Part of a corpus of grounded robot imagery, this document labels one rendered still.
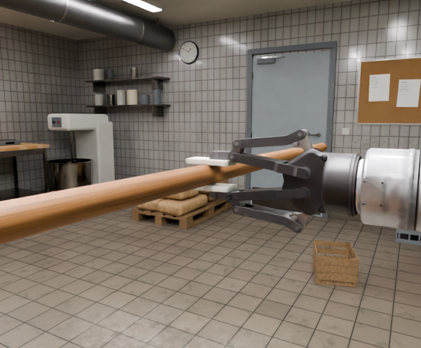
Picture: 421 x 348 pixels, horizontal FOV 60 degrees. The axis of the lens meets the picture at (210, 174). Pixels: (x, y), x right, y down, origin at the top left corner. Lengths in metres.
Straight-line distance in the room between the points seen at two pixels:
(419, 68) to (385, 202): 4.29
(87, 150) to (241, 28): 2.89
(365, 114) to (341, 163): 4.25
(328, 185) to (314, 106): 4.35
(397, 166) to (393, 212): 0.05
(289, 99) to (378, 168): 4.46
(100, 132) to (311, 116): 3.08
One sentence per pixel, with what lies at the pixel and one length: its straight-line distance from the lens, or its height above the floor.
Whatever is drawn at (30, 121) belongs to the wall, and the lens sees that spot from 6.38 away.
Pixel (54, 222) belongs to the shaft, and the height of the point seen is 1.18.
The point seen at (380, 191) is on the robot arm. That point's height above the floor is 1.18.
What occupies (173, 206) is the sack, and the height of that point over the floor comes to 0.26.
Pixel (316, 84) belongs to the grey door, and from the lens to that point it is 4.79.
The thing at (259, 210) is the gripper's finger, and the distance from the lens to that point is 0.49.
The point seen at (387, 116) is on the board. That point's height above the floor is 1.28.
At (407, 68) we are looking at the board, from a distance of 4.69.
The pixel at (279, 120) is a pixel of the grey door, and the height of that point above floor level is 1.23.
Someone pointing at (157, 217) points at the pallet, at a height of 0.09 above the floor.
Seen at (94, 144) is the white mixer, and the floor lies 0.86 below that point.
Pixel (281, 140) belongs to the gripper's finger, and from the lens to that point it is 0.47.
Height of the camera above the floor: 1.26
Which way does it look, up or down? 9 degrees down
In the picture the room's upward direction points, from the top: straight up
